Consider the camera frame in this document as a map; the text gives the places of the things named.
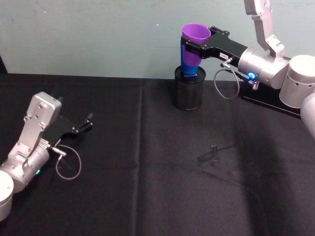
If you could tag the black flat base plate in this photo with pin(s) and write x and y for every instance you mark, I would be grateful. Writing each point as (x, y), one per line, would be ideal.
(265, 97)

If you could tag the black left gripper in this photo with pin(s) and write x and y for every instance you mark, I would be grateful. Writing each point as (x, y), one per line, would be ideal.
(62, 129)

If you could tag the blue plastic cup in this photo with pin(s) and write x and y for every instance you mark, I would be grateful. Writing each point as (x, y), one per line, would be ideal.
(189, 70)

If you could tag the black thin-framed eyeglasses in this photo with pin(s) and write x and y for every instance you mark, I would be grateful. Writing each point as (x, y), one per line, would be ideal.
(211, 157)

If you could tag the purple plastic cup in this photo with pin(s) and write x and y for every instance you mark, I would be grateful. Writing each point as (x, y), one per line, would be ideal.
(195, 33)

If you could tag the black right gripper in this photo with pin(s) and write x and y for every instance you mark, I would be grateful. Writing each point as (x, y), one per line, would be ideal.
(221, 48)

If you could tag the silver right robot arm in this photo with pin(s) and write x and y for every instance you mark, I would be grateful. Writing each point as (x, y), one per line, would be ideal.
(265, 66)

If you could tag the black tablecloth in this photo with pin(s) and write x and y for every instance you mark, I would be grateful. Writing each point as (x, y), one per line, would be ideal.
(123, 196)

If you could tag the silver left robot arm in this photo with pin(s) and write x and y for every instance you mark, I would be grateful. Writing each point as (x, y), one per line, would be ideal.
(32, 137)

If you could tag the black mesh cylinder holder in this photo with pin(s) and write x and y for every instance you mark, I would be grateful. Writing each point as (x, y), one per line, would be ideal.
(188, 94)

